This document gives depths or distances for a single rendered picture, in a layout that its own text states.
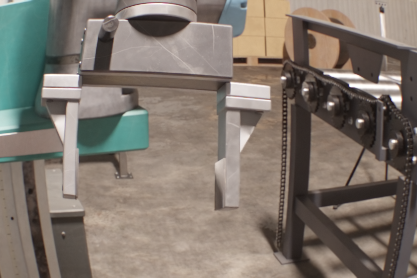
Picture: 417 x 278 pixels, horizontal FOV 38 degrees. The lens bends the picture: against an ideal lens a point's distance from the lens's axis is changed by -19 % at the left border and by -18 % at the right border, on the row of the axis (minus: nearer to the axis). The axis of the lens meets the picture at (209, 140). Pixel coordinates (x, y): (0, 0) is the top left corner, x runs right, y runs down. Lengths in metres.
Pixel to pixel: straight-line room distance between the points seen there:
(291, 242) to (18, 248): 2.11
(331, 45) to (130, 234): 5.73
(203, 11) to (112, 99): 0.19
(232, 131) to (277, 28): 9.40
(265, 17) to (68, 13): 8.92
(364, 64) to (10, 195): 1.49
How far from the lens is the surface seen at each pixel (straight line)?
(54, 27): 1.08
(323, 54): 9.04
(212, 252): 3.44
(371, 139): 2.24
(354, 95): 2.35
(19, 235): 1.36
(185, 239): 3.62
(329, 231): 2.76
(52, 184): 1.65
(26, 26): 1.18
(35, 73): 1.19
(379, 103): 2.10
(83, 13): 1.04
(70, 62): 1.06
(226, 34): 0.60
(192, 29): 0.59
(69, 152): 0.56
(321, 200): 3.27
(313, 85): 2.79
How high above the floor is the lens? 1.32
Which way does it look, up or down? 14 degrees down
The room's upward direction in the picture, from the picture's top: straight up
